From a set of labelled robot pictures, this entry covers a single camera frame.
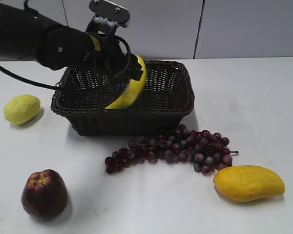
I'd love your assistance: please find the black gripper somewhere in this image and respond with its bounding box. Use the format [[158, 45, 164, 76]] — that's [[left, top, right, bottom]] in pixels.
[[45, 26, 143, 84]]

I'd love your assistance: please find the yellow banana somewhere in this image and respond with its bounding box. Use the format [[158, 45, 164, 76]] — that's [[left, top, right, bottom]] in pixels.
[[105, 54, 147, 110]]

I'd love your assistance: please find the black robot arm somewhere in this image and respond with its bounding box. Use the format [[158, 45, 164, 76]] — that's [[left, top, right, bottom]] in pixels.
[[0, 0, 146, 82]]

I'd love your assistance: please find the black woven plastic basket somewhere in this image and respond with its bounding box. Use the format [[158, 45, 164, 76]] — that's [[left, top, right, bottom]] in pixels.
[[51, 60, 195, 136]]

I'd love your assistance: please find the purple grape bunch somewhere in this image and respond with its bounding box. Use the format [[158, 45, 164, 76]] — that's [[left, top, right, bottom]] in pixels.
[[105, 124, 239, 175]]

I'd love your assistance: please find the yellow lemon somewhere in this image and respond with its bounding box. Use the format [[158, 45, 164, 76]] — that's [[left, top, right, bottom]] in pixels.
[[3, 95, 41, 125]]

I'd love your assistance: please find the dark red apple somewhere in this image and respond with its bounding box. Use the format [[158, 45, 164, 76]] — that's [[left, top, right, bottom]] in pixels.
[[21, 169, 68, 220]]

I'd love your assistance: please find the yellow mango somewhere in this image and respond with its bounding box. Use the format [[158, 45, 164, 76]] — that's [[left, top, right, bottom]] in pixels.
[[213, 165, 286, 202]]

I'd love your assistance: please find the black cable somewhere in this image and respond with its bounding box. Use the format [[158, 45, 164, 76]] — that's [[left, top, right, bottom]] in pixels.
[[0, 35, 132, 93]]

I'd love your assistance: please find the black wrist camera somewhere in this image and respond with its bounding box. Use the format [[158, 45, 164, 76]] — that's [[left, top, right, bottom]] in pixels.
[[86, 0, 130, 38]]

